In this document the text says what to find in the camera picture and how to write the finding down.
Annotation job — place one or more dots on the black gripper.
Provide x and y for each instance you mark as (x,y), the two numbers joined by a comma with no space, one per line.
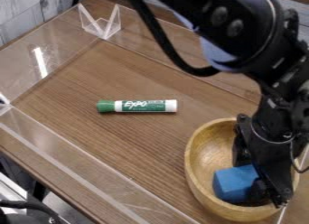
(272,155)

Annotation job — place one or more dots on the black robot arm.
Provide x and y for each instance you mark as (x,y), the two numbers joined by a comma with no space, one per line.
(251,38)

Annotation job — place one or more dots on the brown wooden bowl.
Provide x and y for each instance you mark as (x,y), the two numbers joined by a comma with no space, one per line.
(208,154)

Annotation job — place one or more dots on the green Expo marker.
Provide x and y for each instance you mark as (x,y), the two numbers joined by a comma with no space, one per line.
(139,106)

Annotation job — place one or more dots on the clear acrylic corner bracket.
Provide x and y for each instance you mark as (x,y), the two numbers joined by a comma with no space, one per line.
(104,28)

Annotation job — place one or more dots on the clear acrylic tray wall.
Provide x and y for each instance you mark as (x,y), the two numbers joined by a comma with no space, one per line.
(113,163)

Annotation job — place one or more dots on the blue foam block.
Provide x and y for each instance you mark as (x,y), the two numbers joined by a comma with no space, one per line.
(234,182)

